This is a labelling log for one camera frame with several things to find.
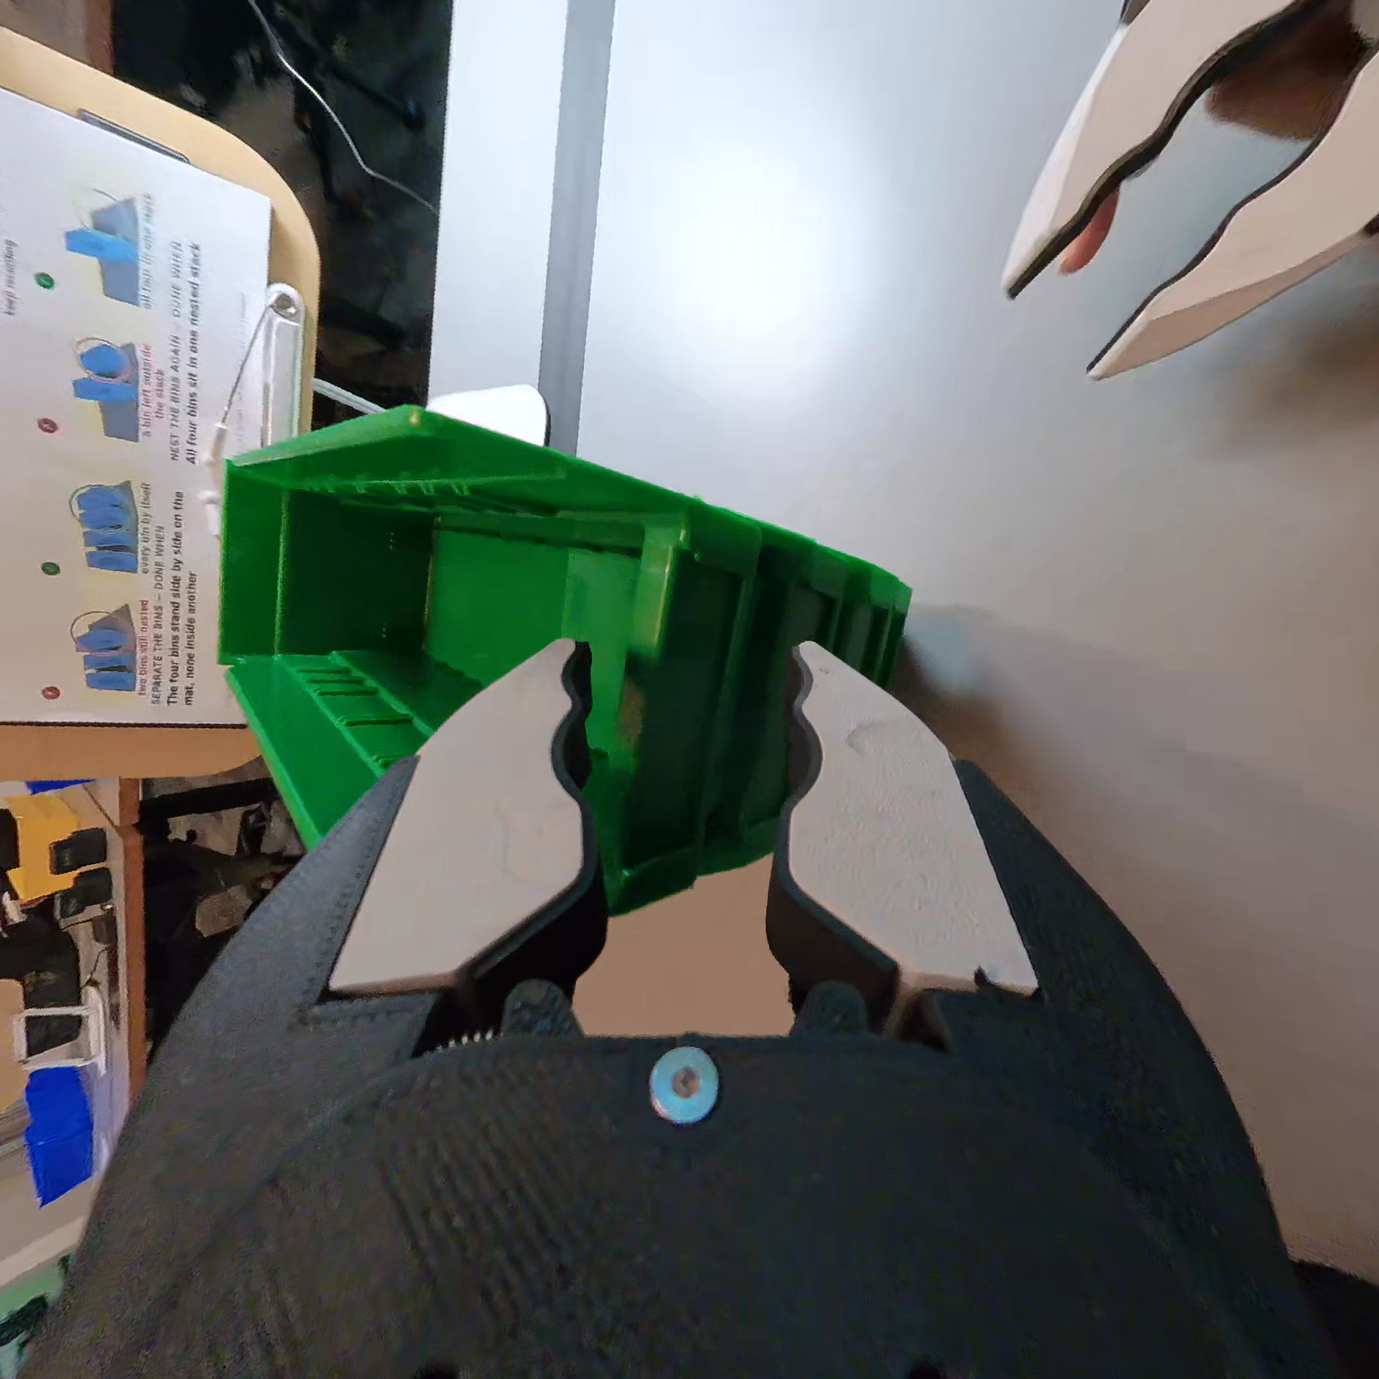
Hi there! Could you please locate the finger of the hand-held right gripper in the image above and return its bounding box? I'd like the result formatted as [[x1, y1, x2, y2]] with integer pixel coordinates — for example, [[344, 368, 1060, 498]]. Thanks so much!
[[1085, 41, 1379, 381], [1001, 0, 1334, 304]]

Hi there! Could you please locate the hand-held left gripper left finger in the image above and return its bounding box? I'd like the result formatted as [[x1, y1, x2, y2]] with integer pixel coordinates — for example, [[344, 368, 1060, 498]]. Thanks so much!
[[326, 637, 607, 1053]]

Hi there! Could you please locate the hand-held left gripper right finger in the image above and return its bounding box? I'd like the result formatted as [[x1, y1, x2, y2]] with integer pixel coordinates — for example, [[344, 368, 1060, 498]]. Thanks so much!
[[766, 641, 1040, 1046]]

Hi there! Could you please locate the person's right hand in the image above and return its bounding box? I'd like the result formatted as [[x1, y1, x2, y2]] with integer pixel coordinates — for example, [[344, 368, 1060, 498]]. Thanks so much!
[[1060, 189, 1124, 278]]

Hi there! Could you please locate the yellow tool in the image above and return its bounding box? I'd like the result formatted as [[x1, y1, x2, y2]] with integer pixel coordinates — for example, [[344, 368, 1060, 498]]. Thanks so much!
[[0, 792, 111, 905]]

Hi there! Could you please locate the blue storage box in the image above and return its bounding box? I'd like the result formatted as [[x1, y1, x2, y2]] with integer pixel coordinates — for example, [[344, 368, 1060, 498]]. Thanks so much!
[[21, 1067, 100, 1207]]

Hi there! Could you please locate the white page holder bar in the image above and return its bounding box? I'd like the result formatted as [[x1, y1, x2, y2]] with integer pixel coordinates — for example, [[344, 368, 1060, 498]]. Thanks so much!
[[215, 281, 312, 540]]

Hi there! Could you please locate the instruction sheet on board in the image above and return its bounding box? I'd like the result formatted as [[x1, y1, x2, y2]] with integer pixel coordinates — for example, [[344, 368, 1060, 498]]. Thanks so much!
[[0, 27, 325, 782]]

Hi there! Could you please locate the printed instruction sheet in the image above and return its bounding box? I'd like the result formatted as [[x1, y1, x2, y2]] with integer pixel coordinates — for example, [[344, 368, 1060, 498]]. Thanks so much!
[[0, 89, 275, 726]]

